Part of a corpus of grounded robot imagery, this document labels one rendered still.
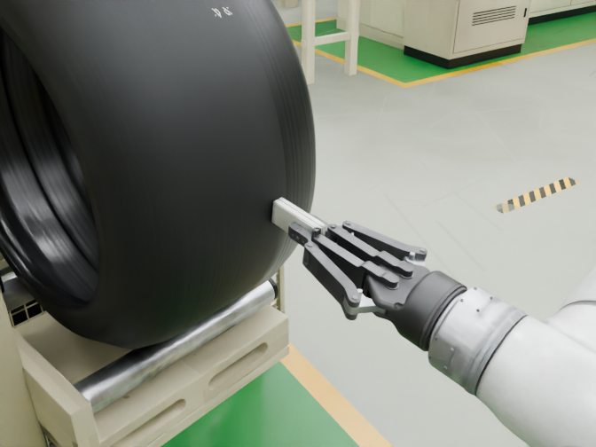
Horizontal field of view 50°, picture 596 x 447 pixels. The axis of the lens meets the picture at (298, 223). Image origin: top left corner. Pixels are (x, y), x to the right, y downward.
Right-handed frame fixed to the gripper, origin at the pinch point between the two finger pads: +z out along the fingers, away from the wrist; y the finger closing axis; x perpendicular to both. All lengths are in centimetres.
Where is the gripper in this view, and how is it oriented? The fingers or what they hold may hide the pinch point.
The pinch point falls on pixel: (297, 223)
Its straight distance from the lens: 71.5
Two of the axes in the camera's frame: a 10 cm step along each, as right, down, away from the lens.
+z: -7.2, -4.7, 5.1
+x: -1.0, 8.0, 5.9
